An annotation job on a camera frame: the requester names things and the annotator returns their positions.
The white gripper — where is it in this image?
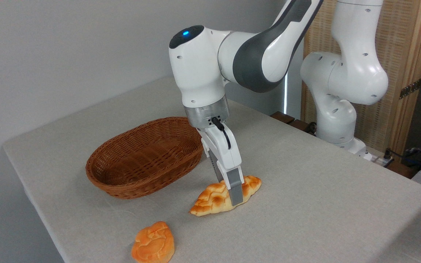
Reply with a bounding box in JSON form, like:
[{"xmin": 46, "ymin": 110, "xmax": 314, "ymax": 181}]
[{"xmin": 198, "ymin": 122, "xmax": 244, "ymax": 206}]

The long braided golden bread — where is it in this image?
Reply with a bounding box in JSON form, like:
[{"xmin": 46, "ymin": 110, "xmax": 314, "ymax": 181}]
[{"xmin": 190, "ymin": 175, "xmax": 262, "ymax": 217}]

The brown woven wicker basket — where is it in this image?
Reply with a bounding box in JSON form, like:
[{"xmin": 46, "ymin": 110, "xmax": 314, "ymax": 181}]
[{"xmin": 86, "ymin": 117, "xmax": 204, "ymax": 199}]

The round orange bread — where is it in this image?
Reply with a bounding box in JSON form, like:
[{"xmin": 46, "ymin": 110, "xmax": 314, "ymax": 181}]
[{"xmin": 131, "ymin": 221, "xmax": 175, "ymax": 263}]

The dark brown wooden base board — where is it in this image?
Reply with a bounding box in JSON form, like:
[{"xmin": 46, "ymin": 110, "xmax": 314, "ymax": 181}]
[{"xmin": 271, "ymin": 111, "xmax": 420, "ymax": 179}]

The grey tablecloth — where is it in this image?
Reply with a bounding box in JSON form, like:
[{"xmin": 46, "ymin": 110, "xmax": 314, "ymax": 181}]
[{"xmin": 2, "ymin": 77, "xmax": 421, "ymax": 263}]

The dark metal screen hinge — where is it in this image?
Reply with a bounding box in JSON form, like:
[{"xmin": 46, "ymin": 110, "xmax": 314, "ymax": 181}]
[{"xmin": 399, "ymin": 79, "xmax": 421, "ymax": 100}]

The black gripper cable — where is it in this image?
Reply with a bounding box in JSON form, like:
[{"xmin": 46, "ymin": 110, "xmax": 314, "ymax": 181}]
[{"xmin": 212, "ymin": 117, "xmax": 232, "ymax": 150}]

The black power cable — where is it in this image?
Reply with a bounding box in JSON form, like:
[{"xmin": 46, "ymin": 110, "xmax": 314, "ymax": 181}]
[{"xmin": 384, "ymin": 148, "xmax": 421, "ymax": 169}]

